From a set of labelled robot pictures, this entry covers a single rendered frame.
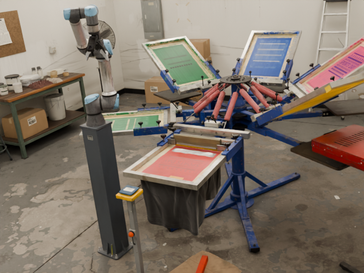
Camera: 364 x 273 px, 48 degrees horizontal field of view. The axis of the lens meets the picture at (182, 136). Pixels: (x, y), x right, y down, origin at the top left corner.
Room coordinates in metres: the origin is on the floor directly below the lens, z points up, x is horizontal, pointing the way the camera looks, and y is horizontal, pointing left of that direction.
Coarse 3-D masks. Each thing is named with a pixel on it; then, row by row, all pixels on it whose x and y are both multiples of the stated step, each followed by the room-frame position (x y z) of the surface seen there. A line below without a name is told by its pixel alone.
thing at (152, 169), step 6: (162, 156) 2.91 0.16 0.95; (168, 156) 2.91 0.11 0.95; (180, 156) 2.89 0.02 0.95; (186, 156) 2.88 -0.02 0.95; (156, 162) 2.81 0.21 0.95; (150, 168) 2.71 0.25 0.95; (156, 168) 2.70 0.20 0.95; (162, 168) 2.69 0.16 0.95; (156, 174) 2.61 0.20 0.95; (162, 174) 2.60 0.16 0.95
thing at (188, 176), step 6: (198, 150) 2.97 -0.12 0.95; (204, 150) 2.96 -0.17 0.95; (210, 150) 2.95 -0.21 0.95; (192, 156) 2.87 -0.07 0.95; (198, 156) 2.86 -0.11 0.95; (204, 156) 2.85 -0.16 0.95; (216, 156) 2.83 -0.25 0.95; (204, 162) 2.74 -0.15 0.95; (210, 162) 2.73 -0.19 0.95; (198, 168) 2.65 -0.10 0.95; (204, 168) 2.64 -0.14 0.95; (168, 174) 2.59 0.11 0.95; (174, 174) 2.58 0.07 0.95; (180, 174) 2.58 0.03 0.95; (186, 174) 2.57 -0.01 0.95; (192, 174) 2.56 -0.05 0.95; (198, 174) 2.55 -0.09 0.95; (192, 180) 2.47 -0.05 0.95
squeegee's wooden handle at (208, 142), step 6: (174, 138) 3.08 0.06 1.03; (180, 138) 3.06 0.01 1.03; (186, 138) 3.03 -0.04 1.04; (192, 138) 3.00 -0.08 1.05; (198, 138) 2.98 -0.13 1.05; (204, 138) 2.95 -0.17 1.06; (210, 138) 2.94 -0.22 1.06; (192, 144) 3.00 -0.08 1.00; (198, 144) 2.98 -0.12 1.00; (204, 144) 2.95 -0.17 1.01; (210, 144) 2.93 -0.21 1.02; (216, 144) 2.90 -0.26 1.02
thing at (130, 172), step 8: (208, 136) 3.15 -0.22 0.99; (168, 144) 3.11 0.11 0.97; (152, 152) 2.92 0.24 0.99; (144, 160) 2.80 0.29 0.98; (216, 160) 2.68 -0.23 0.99; (224, 160) 2.73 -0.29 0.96; (128, 168) 2.67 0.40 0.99; (136, 168) 2.71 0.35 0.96; (208, 168) 2.56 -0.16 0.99; (216, 168) 2.60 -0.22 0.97; (128, 176) 2.60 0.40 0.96; (136, 176) 2.57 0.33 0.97; (144, 176) 2.54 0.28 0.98; (152, 176) 2.52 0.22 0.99; (160, 176) 2.51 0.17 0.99; (200, 176) 2.46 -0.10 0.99; (208, 176) 2.48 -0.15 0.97; (168, 184) 2.44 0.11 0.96; (176, 184) 2.41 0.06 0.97; (184, 184) 2.38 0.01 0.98; (192, 184) 2.36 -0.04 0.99; (200, 184) 2.38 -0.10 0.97
